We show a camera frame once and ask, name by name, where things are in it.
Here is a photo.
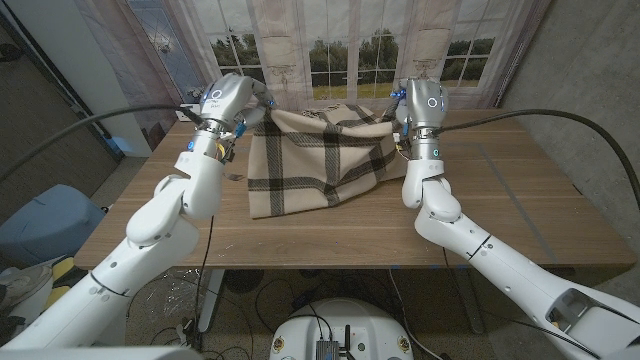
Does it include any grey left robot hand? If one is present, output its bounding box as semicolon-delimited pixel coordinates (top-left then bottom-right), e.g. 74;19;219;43
187;72;276;161

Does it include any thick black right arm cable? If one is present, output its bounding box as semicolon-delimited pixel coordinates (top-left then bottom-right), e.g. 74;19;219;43
437;108;640;211

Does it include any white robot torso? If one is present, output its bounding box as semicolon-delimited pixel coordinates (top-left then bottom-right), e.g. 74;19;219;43
269;298;415;360

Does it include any black round floor device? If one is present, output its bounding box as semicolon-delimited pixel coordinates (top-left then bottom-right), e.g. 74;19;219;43
223;269;265;295

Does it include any white robot body cover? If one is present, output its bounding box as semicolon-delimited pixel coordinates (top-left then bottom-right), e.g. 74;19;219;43
0;345;204;360

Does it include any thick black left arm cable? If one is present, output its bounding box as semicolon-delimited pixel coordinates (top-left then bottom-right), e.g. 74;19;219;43
0;103;206;184

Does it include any yellow and black foot pedal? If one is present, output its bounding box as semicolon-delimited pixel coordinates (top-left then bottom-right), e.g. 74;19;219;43
47;257;87;304

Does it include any beige plaid scarf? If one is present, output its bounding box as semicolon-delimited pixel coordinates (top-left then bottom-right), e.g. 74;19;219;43
247;103;409;220

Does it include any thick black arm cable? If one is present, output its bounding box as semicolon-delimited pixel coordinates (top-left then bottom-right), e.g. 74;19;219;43
0;103;206;184
437;108;640;211

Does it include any white table leg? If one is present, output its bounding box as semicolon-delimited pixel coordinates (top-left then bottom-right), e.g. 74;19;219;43
198;269;226;334

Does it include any grey table leg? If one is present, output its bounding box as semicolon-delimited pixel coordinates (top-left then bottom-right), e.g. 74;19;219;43
452;269;486;335

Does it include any white power strip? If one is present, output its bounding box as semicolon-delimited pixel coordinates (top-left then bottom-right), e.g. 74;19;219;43
175;103;201;123

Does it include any white sneaker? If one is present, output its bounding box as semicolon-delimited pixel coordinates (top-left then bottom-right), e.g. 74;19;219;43
0;264;54;311

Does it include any printed window backdrop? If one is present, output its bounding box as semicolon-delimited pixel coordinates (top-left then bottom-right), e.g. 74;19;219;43
73;0;552;151

